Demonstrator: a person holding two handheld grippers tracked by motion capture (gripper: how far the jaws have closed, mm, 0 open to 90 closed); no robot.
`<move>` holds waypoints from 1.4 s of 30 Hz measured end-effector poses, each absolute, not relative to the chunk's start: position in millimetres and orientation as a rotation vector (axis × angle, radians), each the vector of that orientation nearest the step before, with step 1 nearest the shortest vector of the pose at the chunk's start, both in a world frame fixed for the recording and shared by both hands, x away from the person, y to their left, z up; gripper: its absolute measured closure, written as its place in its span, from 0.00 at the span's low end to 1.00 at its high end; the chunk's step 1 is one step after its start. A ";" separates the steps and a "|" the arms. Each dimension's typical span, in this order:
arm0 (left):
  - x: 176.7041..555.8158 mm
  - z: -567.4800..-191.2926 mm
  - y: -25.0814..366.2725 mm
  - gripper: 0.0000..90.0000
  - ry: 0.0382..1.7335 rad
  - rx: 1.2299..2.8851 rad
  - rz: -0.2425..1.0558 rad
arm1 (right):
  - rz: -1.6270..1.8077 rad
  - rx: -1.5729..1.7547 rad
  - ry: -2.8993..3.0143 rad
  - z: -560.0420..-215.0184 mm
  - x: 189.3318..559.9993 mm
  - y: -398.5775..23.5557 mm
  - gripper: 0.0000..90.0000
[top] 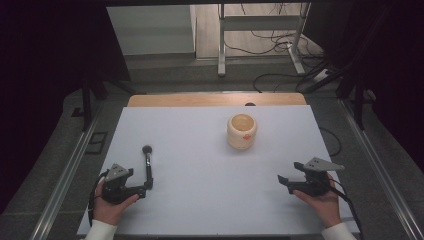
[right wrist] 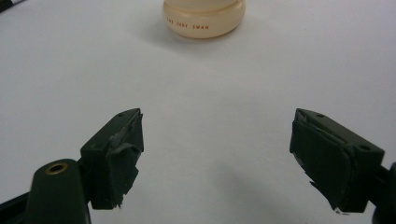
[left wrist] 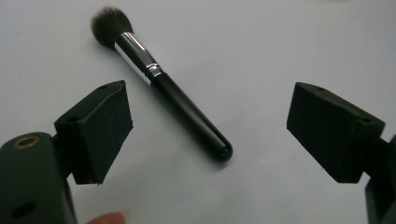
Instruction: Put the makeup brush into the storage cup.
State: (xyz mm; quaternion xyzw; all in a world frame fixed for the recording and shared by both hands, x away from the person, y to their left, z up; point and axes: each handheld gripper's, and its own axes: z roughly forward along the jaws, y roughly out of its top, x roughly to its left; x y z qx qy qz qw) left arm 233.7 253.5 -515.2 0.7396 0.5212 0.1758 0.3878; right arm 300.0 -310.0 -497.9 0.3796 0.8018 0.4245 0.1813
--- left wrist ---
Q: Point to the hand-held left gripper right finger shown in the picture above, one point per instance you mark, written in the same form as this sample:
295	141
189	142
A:
327	133

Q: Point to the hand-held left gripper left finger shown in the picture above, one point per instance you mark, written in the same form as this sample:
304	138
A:
102	133

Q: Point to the black makeup brush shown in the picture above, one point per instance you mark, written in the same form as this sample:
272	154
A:
186	109

